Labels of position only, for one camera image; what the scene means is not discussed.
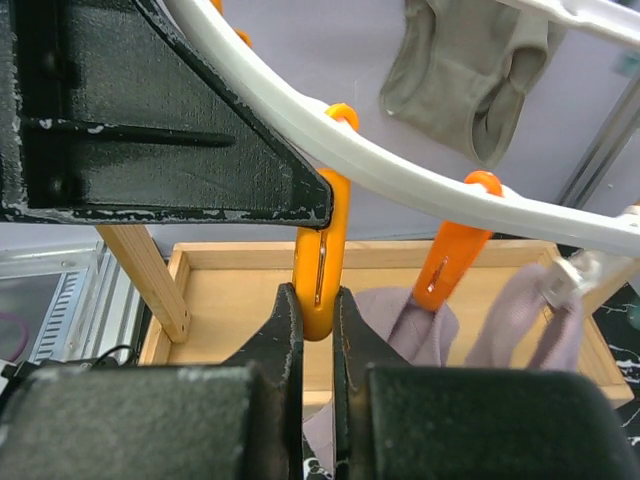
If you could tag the orange clothespin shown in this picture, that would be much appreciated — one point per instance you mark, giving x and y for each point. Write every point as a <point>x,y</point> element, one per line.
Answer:
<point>452,252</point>
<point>318,262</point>

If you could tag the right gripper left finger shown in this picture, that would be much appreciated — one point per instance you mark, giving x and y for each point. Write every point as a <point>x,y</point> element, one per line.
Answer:
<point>240,419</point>

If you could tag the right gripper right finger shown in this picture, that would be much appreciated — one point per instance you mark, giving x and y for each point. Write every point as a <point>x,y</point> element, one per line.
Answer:
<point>394,420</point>

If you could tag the wooden drying rack frame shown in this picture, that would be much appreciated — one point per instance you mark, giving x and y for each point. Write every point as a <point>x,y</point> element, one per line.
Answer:
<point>137,254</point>

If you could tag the aluminium rail frame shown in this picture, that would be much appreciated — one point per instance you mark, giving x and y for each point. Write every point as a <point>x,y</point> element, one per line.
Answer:
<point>67,302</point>

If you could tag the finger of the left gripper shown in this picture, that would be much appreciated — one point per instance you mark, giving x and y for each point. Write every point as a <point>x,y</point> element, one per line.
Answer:
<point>110,116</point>

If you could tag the pink cloth garment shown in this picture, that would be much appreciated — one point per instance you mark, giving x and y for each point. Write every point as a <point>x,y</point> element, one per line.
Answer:
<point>440,320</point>

